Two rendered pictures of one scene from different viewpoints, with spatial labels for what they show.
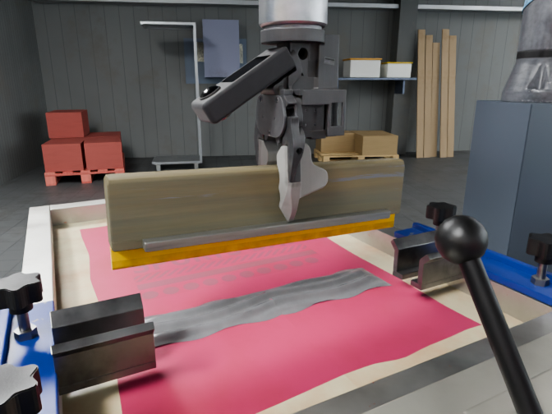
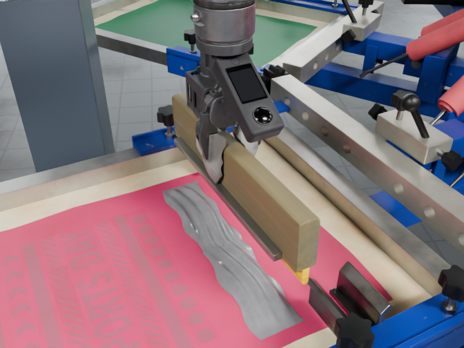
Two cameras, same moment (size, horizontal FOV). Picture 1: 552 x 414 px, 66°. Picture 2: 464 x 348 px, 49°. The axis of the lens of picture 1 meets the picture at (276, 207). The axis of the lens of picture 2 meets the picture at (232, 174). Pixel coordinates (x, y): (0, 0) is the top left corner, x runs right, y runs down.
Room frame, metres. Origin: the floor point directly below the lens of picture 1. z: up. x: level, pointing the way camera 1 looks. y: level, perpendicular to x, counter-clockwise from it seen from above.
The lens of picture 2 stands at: (0.50, 0.59, 1.52)
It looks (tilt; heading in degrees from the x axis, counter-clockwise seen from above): 36 degrees down; 270
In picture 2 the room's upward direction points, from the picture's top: straight up
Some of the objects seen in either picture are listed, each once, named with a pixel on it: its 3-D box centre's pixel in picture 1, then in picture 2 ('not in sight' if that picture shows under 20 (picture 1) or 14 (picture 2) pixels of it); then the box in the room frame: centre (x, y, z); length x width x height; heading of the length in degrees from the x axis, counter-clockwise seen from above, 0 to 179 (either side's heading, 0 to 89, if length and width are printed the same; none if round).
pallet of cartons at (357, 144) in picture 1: (354, 146); not in sight; (7.01, -1.29, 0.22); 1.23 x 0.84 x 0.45; 98
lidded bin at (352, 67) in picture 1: (361, 68); not in sight; (7.27, -1.38, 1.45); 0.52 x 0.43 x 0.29; 98
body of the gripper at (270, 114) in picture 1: (297, 88); (221, 77); (0.51, -0.03, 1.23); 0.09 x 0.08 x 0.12; 117
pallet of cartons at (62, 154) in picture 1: (86, 143); not in sight; (5.98, 2.64, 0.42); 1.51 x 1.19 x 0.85; 8
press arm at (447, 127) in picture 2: not in sight; (429, 147); (0.14, -0.19, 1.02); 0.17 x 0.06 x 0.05; 27
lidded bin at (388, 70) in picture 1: (395, 70); not in sight; (7.35, -1.95, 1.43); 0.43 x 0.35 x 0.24; 98
